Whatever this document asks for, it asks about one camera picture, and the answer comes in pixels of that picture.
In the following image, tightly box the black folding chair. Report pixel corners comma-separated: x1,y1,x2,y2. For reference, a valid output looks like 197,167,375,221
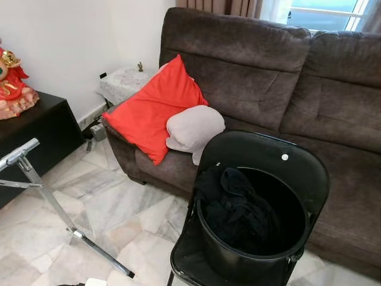
167,130,331,286

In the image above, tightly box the brown curtain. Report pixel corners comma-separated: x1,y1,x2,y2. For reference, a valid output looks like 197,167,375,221
176,0,263,18
360,0,381,33

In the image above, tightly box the glass window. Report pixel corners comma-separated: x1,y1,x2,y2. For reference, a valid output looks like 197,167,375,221
286,0,370,32

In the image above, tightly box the dark sofa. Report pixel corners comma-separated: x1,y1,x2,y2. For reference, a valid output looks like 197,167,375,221
102,7,381,281

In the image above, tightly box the black plastic bucket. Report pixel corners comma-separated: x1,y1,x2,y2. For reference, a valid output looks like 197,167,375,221
195,167,311,284

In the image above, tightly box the grey plush cushion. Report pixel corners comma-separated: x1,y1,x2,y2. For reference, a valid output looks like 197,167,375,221
165,105,226,166

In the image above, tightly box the red cushion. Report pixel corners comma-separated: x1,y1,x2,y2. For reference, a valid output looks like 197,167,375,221
102,55,209,166

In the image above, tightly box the lace covered side table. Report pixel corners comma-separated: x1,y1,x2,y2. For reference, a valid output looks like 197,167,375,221
98,66,160,107

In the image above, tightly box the grey power strip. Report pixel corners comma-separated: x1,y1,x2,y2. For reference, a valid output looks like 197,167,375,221
89,123,108,143

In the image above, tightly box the black TV cabinet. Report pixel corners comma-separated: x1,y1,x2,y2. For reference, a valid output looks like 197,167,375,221
0,91,86,209

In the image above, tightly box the red laughing Buddha statue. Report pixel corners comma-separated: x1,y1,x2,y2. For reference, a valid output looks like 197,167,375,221
0,39,40,120

